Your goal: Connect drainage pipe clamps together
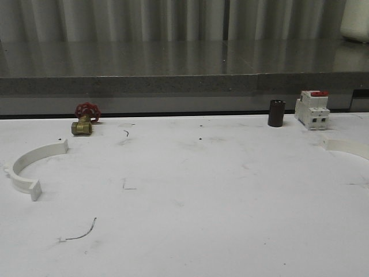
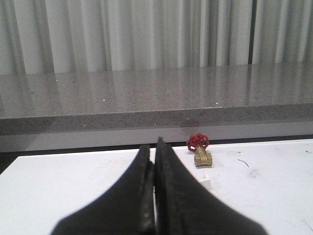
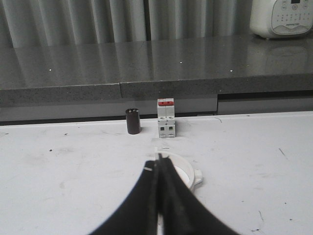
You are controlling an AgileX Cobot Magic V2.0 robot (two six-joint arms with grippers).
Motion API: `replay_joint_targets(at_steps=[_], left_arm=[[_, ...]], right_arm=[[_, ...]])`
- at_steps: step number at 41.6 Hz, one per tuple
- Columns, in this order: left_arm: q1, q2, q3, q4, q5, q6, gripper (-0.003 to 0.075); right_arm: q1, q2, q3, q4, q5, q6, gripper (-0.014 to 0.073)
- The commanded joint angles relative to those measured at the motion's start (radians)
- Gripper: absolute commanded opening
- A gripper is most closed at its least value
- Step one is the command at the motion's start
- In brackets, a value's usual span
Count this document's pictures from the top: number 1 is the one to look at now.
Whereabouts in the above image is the white half pipe clamp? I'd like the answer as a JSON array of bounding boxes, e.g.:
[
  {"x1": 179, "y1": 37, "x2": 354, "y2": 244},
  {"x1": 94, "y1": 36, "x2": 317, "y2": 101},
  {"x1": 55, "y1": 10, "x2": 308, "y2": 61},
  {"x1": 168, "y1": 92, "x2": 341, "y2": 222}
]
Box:
[
  {"x1": 4, "y1": 139, "x2": 69, "y2": 201},
  {"x1": 321, "y1": 138, "x2": 368, "y2": 160}
]

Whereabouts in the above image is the dark brown cylindrical coupling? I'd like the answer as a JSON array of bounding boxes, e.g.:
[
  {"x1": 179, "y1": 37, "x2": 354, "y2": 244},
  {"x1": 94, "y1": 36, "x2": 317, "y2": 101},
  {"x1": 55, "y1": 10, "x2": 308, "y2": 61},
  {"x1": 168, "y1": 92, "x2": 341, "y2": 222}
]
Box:
[{"x1": 268, "y1": 99, "x2": 286, "y2": 128}]

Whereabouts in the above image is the brass valve red handwheel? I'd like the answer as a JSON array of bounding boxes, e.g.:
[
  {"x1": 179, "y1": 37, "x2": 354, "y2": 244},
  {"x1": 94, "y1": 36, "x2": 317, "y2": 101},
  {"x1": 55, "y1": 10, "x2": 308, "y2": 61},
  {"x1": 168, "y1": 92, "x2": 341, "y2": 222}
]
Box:
[{"x1": 71, "y1": 102, "x2": 101, "y2": 136}]

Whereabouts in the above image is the grey stone counter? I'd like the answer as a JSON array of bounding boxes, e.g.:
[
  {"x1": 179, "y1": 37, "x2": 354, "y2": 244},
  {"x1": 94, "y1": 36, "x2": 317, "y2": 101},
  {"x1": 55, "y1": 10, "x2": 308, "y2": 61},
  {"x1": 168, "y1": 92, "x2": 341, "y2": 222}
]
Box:
[{"x1": 1, "y1": 39, "x2": 368, "y2": 118}]

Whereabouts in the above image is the white container on counter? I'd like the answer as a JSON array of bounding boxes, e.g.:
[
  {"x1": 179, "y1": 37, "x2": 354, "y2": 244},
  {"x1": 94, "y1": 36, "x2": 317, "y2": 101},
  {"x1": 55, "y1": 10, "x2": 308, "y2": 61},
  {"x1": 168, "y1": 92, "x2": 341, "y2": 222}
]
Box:
[{"x1": 340, "y1": 0, "x2": 368, "y2": 43}]

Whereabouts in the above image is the white circuit breaker red switch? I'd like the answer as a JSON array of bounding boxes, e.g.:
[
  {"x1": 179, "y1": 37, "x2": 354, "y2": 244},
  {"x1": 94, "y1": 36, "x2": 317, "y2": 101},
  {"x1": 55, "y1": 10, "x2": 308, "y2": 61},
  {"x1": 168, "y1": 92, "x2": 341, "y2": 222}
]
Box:
[{"x1": 295, "y1": 91, "x2": 330, "y2": 130}]

